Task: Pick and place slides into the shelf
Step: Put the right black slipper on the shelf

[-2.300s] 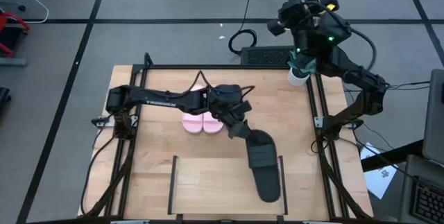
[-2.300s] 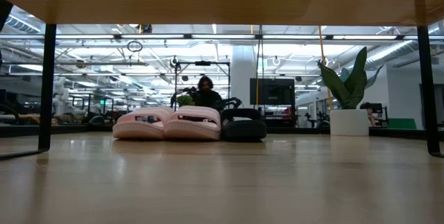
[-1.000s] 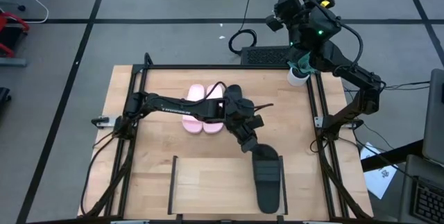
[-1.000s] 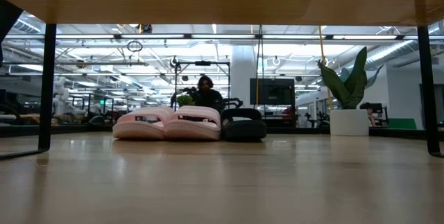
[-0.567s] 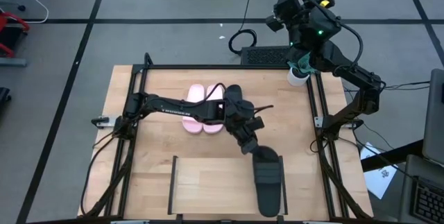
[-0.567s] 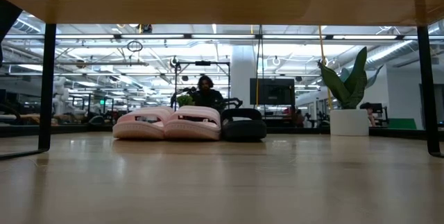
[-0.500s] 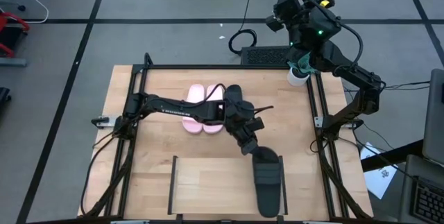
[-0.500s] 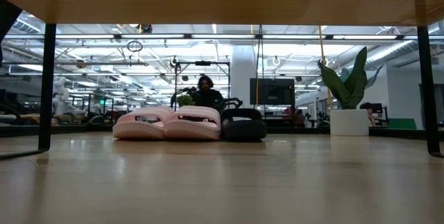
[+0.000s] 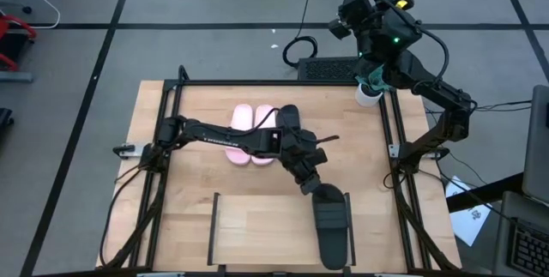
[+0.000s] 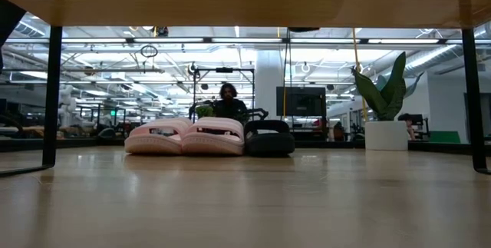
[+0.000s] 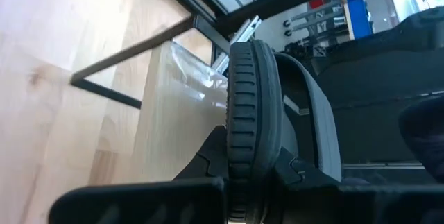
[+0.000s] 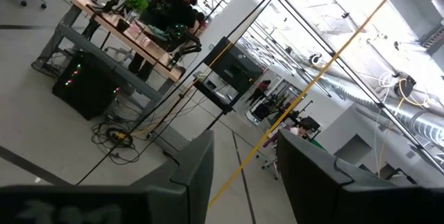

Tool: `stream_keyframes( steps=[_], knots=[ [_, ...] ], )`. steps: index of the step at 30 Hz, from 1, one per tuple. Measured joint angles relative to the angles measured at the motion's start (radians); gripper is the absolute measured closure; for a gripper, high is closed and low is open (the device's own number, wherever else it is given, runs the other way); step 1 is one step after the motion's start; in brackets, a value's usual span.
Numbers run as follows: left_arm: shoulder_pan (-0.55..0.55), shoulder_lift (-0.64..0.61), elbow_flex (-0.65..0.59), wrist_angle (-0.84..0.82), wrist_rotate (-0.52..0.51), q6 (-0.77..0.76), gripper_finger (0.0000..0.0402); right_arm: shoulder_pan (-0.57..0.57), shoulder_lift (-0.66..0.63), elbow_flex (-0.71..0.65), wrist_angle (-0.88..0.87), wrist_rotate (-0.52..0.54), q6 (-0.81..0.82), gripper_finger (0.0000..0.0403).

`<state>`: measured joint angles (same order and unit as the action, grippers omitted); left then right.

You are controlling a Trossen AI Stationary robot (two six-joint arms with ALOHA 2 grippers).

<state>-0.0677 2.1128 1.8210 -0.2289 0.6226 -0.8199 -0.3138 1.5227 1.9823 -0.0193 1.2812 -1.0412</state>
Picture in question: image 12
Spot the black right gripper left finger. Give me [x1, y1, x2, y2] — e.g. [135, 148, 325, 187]
[130, 130, 215, 224]

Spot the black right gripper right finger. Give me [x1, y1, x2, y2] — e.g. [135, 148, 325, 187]
[276, 128, 417, 224]

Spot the person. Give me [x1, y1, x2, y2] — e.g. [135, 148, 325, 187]
[127, 0, 200, 82]
[246, 79, 272, 107]
[289, 121, 325, 148]

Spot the black monitor on stand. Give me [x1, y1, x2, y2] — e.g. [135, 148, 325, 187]
[192, 36, 264, 114]

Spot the black computer tower with lights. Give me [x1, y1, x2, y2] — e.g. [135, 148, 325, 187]
[51, 51, 121, 121]

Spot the wooden background work table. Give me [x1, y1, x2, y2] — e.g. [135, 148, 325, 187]
[31, 0, 185, 114]

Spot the small bushy green plant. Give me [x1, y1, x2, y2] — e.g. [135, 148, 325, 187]
[123, 0, 151, 14]

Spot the yellow hanging strap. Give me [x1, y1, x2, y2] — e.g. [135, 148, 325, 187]
[207, 0, 412, 209]

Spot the floor cable bundle with power strip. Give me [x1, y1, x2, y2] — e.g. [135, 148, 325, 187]
[90, 111, 167, 166]

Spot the black aluminium station frame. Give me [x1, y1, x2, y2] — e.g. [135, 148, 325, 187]
[252, 0, 444, 176]

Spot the silver ventilation duct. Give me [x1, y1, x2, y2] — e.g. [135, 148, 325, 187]
[301, 62, 444, 148]

